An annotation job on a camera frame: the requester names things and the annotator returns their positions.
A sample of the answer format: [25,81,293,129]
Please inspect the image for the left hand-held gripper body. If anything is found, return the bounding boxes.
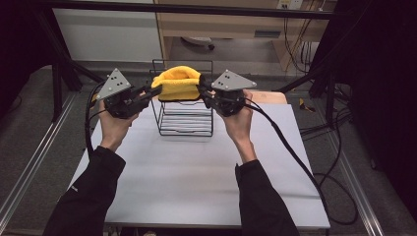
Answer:
[96,68,147,120]

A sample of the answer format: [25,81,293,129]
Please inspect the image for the black metal frame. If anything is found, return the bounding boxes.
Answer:
[32,0,342,130]

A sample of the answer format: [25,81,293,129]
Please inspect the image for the white power outlet strip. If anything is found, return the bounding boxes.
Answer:
[276,0,305,11]

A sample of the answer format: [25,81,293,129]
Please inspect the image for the wooden board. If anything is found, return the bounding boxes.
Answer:
[248,90,289,105]

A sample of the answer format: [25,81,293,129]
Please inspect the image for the person's left hand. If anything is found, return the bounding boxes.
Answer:
[97,98,141,151]

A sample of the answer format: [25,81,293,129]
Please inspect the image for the black curtain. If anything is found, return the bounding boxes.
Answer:
[323,0,417,224]
[0,0,55,114]

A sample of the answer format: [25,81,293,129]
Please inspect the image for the white cabinet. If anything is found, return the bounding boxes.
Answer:
[52,7,163,63]

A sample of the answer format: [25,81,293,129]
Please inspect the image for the yellow and black tool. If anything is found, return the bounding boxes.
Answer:
[298,97,317,113]

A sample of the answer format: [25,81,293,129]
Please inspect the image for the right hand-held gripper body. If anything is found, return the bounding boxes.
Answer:
[207,69,258,118]

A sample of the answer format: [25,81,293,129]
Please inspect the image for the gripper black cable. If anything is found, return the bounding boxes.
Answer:
[243,102,330,218]
[84,82,108,159]

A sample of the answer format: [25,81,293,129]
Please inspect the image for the person's right hand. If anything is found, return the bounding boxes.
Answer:
[219,89,258,150]

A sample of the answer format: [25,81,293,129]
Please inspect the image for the wooden desk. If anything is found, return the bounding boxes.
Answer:
[153,0,338,72]

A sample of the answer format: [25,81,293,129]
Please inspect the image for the yellow microfiber towel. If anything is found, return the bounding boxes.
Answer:
[150,65,203,102]

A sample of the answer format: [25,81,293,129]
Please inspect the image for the hanging desk cables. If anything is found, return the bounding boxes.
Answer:
[282,17,317,74]

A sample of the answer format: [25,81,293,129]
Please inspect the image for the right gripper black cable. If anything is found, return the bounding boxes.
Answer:
[243,102,330,218]

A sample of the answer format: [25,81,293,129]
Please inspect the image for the black wire rack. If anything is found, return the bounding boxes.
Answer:
[149,58,214,138]

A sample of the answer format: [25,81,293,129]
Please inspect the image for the black floor cable loop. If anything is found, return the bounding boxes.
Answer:
[313,172,359,226]

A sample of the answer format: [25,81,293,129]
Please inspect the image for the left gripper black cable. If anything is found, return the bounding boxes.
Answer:
[84,82,108,159]

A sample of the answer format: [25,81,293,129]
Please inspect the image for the office chair base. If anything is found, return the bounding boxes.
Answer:
[181,35,216,51]

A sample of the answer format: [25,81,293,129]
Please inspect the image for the aluminium floor rail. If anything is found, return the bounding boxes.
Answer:
[327,131,386,236]
[0,92,79,228]

